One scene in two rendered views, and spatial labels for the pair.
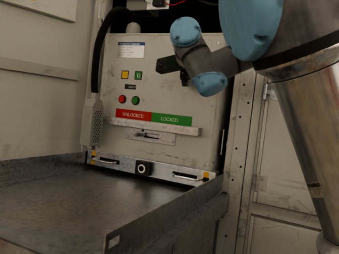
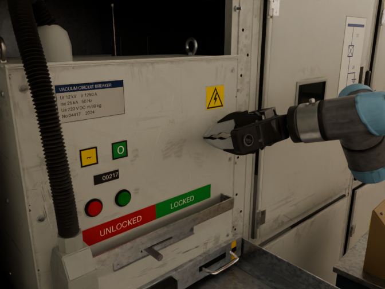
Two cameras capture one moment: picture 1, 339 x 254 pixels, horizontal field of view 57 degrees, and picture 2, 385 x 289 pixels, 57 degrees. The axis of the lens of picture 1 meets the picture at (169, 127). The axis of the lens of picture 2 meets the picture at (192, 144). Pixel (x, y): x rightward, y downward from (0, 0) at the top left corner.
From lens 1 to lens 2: 1.09 m
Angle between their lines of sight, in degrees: 67
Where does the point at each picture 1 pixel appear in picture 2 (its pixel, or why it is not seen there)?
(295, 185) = (282, 203)
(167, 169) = (192, 269)
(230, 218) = not seen: hidden behind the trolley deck
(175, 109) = (189, 183)
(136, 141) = (136, 264)
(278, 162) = (272, 190)
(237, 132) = (236, 176)
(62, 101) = not seen: outside the picture
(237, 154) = (238, 200)
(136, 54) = (109, 108)
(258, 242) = not seen: hidden behind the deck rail
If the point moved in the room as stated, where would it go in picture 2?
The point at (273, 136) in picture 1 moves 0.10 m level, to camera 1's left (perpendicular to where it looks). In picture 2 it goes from (269, 167) to (261, 178)
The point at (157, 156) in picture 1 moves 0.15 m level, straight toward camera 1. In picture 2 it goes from (172, 262) to (236, 278)
